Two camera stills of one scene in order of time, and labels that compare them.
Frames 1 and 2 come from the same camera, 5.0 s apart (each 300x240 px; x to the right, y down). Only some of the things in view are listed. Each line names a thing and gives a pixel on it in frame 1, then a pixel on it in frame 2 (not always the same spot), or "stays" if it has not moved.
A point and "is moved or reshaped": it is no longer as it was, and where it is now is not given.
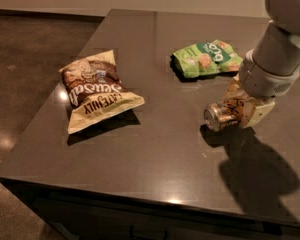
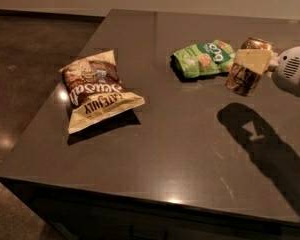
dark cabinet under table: (74, 214) stays
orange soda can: (229, 111) is moved or reshaped
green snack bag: (204, 58) stays
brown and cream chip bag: (95, 91) stays
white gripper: (262, 80) → (292, 69)
